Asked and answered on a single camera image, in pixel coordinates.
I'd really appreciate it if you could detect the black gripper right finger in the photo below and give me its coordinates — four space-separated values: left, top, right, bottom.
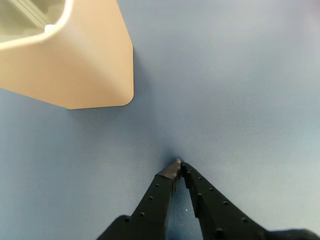
180 161 271 240

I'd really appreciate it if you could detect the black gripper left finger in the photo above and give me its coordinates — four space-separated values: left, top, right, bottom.
96 158 182 240

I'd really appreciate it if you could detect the beige square box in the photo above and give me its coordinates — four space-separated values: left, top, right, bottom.
0 0 135 110

